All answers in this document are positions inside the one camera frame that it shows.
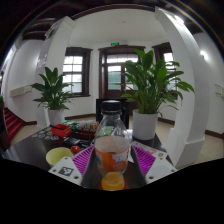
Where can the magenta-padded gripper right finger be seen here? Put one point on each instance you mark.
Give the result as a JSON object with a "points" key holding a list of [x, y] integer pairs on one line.
{"points": [[145, 161]]}

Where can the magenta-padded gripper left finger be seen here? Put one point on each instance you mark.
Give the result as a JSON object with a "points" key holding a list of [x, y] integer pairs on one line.
{"points": [[81, 160]]}

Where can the orange drink bottle black cap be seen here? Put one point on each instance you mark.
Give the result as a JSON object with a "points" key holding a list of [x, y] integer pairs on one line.
{"points": [[111, 156]]}

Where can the white printed leaflet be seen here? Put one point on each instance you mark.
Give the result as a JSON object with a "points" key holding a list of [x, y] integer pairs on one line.
{"points": [[150, 150]]}

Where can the yellow mug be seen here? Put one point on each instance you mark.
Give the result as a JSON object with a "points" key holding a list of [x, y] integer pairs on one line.
{"points": [[56, 155]]}

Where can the basket of snacks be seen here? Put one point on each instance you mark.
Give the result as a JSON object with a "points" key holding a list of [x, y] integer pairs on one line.
{"points": [[87, 128]]}

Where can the colourful round stickers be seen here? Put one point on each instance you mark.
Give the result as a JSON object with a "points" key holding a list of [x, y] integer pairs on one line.
{"points": [[45, 135]]}

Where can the black chair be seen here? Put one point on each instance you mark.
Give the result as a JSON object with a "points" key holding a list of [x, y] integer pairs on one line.
{"points": [[99, 113]]}

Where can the small potted plant white pot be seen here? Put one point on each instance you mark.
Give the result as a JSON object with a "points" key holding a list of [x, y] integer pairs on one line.
{"points": [[53, 91]]}

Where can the red carpeted stairs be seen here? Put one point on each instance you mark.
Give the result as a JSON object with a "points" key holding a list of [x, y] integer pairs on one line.
{"points": [[13, 123]]}

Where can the large potted plant white pot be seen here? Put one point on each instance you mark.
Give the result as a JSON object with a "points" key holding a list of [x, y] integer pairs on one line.
{"points": [[151, 83]]}

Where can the wide dark-framed window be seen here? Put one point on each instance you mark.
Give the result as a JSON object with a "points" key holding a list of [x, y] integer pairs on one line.
{"points": [[75, 71]]}

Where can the dark wooden double door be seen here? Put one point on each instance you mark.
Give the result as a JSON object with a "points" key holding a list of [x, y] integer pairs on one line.
{"points": [[113, 73]]}

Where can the narrow dark-framed window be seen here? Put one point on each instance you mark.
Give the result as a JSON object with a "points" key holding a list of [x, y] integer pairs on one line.
{"points": [[166, 56]]}

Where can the green exit sign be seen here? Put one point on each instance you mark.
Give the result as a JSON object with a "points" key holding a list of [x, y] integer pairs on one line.
{"points": [[115, 43]]}

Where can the white wall radiator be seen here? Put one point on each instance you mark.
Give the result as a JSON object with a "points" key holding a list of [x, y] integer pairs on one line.
{"points": [[220, 90], [20, 90]]}

